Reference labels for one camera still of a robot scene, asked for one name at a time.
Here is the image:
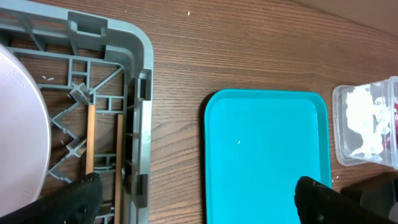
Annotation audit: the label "grey plastic dishwasher rack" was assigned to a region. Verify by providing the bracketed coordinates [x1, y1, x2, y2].
[1, 1, 154, 223]

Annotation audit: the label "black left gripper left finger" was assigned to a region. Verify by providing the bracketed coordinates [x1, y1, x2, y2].
[1, 172, 103, 224]

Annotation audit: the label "white round plate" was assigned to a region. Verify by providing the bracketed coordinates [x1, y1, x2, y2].
[1, 47, 51, 216]

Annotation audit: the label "red snack wrapper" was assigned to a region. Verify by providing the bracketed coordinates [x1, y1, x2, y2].
[382, 98, 397, 148]

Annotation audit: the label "teal plastic serving tray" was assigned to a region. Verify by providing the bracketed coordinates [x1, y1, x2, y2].
[203, 89, 332, 223]

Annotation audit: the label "clear plastic waste bin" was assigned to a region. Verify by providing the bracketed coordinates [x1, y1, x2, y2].
[332, 76, 397, 169]

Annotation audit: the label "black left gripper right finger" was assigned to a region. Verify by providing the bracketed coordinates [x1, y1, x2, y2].
[294, 176, 394, 224]

